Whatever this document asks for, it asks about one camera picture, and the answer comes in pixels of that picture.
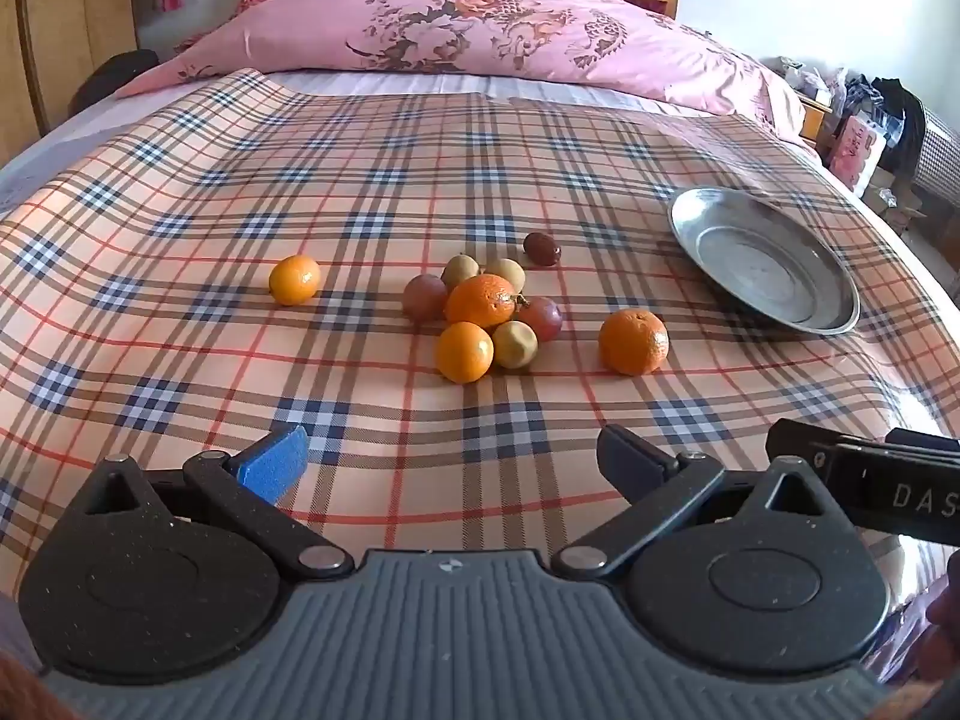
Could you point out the person's right hand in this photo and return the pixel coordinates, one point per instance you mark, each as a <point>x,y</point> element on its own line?
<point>946,607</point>

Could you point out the small bright orange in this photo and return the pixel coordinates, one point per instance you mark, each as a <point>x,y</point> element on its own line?
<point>294,280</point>
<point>465,352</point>

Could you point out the dark orange mandarin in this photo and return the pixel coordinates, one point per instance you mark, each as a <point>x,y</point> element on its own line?
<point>634,341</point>
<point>480,300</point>

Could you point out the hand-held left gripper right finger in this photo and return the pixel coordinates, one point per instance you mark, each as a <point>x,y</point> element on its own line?
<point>630,457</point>

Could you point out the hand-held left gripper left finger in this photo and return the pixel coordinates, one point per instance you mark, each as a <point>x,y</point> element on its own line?
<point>274,461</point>

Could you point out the cardboard box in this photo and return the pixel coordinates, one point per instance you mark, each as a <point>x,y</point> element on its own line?
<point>900,202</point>

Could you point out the black bag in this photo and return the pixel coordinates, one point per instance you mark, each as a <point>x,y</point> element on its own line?
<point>112,79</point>

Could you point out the plaid cloth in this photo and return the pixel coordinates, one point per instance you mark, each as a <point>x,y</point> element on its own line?
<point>225,360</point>

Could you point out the round metal plate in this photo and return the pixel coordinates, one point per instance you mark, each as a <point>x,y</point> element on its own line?
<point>757,270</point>

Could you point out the pile of plastic bags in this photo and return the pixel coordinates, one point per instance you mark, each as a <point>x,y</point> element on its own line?
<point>806,79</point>

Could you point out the tan longan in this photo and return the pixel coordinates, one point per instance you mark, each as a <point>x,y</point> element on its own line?
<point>514,345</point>
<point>457,268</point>
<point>508,271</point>

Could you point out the wooden wardrobe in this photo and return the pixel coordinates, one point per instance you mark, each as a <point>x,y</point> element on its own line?
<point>67,7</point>

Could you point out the pink floral quilt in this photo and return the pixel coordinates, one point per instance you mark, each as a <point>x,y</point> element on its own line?
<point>300,22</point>

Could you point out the pink tissue roll pack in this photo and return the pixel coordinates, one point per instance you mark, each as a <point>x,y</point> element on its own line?
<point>855,150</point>

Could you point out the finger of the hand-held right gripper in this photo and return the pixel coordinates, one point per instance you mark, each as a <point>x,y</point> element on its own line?
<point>799,442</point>

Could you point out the dark clothes pile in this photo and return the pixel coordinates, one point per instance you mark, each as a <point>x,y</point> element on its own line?
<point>900,112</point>

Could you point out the reddish brown garment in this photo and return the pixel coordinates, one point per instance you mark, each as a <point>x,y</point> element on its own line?
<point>22,694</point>

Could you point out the dark red jujube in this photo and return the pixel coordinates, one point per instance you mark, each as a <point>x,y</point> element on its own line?
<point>541,248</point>

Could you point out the wooden nightstand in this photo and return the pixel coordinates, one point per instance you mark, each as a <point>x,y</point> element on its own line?
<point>814,120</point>

